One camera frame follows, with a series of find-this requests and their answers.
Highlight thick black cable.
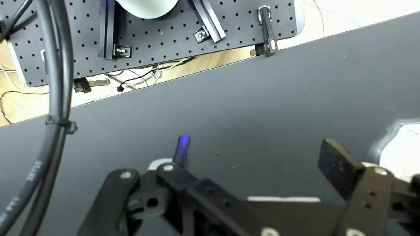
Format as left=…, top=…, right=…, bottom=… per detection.
left=0, top=0, right=76, bottom=236

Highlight thin white cable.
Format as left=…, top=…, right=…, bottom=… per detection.
left=0, top=64, right=50, bottom=128

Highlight grey rounded dome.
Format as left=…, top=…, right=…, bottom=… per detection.
left=114, top=0, right=180, bottom=21

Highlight thin black cable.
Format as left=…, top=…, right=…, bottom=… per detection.
left=0, top=0, right=37, bottom=45

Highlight tangled thin wires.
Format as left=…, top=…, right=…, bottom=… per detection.
left=104, top=58, right=194, bottom=94

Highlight black perforated breadboard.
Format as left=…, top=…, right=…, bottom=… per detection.
left=7, top=0, right=305, bottom=88

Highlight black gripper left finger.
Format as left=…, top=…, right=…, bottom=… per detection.
left=77, top=135, right=260, bottom=236

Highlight black aluminium rail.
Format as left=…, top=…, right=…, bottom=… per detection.
left=190, top=0, right=228, bottom=45
left=102, top=0, right=133, bottom=62

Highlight black table clamp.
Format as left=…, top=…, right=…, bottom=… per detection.
left=256, top=4, right=280, bottom=58

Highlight black zip tie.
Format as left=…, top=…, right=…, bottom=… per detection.
left=45, top=114, right=80, bottom=135

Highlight white cloth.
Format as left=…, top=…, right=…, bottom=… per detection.
left=371, top=119, right=420, bottom=182

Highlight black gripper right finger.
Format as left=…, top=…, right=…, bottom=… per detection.
left=316, top=138, right=420, bottom=236

